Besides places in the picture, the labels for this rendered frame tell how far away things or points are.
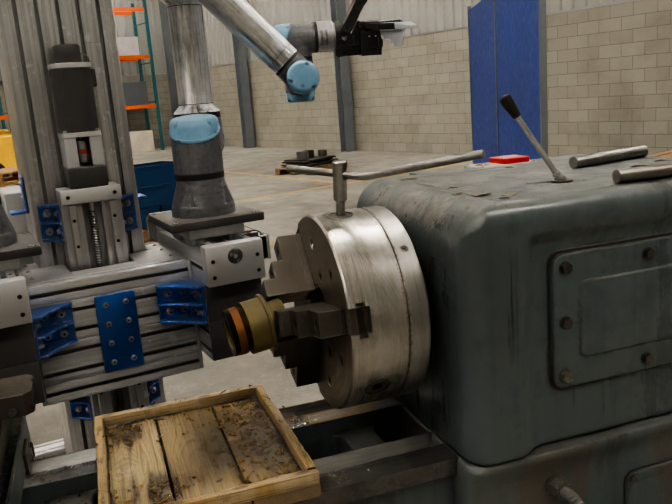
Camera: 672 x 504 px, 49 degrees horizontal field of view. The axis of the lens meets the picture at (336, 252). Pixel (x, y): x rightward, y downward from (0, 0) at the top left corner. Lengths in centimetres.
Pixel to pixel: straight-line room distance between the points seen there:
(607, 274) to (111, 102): 123
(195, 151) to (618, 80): 1123
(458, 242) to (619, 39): 1167
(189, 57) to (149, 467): 104
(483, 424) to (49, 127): 121
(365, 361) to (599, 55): 1192
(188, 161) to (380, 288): 79
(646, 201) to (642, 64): 1126
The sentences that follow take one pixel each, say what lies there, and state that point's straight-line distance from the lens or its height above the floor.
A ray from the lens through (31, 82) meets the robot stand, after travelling 184.
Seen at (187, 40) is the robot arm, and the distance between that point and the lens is 187.
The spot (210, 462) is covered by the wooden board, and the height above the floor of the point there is 88.
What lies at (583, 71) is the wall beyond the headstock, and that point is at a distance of 1302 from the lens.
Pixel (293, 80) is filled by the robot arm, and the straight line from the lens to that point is 172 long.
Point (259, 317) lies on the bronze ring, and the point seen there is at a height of 110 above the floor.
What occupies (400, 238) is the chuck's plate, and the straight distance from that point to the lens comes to 110.
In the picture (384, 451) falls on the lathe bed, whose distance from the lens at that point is 122.
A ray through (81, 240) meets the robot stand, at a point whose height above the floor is 113.
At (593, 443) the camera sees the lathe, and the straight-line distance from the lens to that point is 124.
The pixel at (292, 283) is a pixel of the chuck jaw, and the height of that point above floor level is 113.
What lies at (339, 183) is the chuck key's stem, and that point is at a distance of 112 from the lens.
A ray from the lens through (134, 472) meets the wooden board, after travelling 119.
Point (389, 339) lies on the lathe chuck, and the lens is 106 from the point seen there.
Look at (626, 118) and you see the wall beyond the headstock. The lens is 1259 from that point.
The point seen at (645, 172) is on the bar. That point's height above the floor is 127.
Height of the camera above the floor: 143
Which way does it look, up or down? 12 degrees down
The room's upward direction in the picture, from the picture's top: 4 degrees counter-clockwise
